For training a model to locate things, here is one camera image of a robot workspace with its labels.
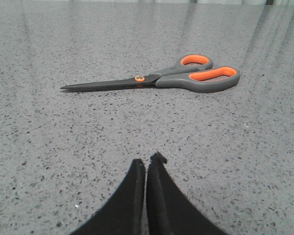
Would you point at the grey orange handled scissors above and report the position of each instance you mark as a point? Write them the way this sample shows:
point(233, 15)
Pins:
point(193, 72)

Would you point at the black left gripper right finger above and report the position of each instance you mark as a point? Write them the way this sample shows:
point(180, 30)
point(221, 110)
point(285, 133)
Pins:
point(169, 212)

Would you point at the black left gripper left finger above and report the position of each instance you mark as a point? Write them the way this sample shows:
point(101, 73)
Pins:
point(122, 213)

